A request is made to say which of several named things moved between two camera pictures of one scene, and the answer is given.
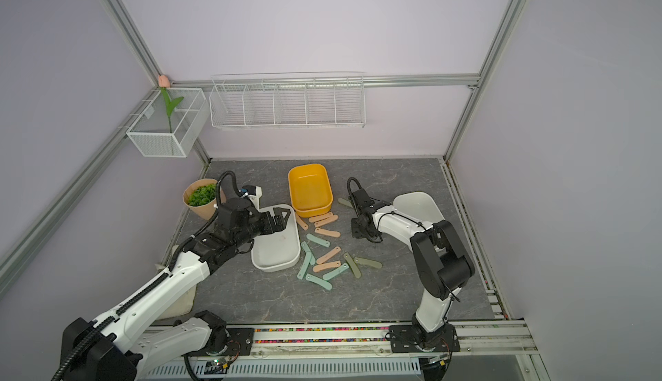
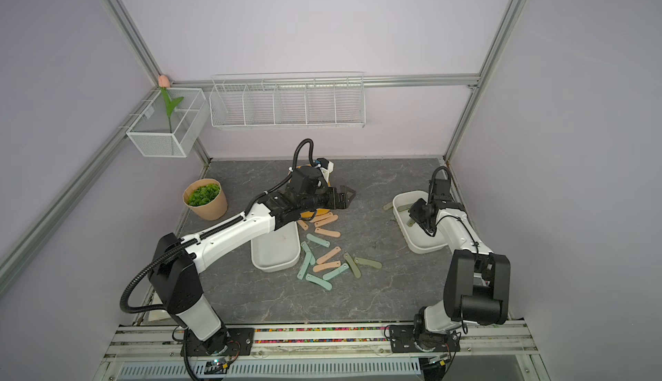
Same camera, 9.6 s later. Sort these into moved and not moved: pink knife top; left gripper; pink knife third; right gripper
Moved: left gripper; right gripper
Not moved: pink knife top; pink knife third
